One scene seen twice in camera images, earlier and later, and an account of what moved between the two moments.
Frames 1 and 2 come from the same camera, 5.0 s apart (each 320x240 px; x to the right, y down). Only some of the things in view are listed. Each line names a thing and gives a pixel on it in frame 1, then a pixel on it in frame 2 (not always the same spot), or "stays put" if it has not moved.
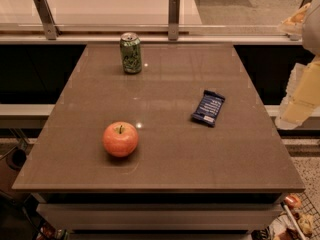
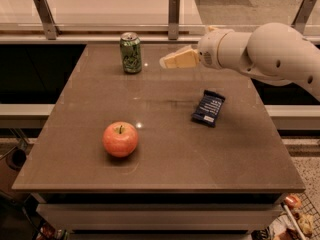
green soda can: (131, 51) stays put
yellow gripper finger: (293, 25) -> (208, 48)
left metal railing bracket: (50, 27) stays put
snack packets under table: (49, 233) stays put
